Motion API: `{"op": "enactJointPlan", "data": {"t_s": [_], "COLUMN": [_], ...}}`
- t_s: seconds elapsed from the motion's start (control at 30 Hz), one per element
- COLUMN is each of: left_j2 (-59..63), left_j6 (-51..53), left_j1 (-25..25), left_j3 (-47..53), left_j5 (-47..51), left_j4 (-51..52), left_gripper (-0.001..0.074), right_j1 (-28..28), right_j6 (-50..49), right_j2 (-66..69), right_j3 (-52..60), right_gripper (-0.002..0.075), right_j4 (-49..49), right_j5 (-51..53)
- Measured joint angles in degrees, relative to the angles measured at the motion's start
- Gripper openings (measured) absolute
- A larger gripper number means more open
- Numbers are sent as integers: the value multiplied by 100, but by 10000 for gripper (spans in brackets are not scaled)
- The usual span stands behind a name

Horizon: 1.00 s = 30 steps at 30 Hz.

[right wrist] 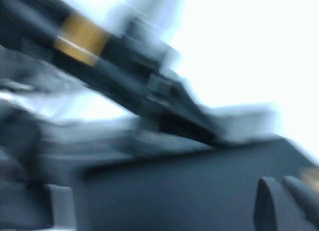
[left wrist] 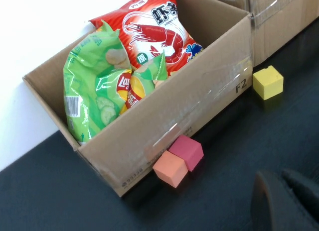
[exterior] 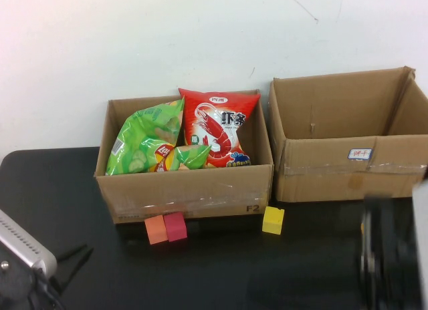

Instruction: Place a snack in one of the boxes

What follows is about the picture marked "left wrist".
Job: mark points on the large green chips bag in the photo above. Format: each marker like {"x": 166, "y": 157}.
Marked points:
{"x": 84, "y": 79}

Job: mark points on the orange foam cube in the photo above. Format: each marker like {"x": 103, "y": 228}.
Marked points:
{"x": 169, "y": 170}

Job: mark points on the cardboard box with F2 print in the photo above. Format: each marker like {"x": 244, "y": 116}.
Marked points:
{"x": 174, "y": 111}

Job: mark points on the pink foam cube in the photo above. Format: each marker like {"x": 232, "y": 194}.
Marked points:
{"x": 187, "y": 151}

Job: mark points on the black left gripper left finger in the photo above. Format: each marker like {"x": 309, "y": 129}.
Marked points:
{"x": 271, "y": 206}

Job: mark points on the yellow foam cube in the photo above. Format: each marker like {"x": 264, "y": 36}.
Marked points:
{"x": 268, "y": 81}

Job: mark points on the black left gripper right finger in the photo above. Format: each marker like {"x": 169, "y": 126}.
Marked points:
{"x": 306, "y": 188}

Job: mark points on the cardboard box with white label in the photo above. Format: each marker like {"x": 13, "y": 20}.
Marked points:
{"x": 274, "y": 29}

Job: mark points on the small green chips bag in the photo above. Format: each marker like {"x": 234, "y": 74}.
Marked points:
{"x": 147, "y": 71}

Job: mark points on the red shrimp snack bag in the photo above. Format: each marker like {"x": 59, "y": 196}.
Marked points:
{"x": 154, "y": 34}

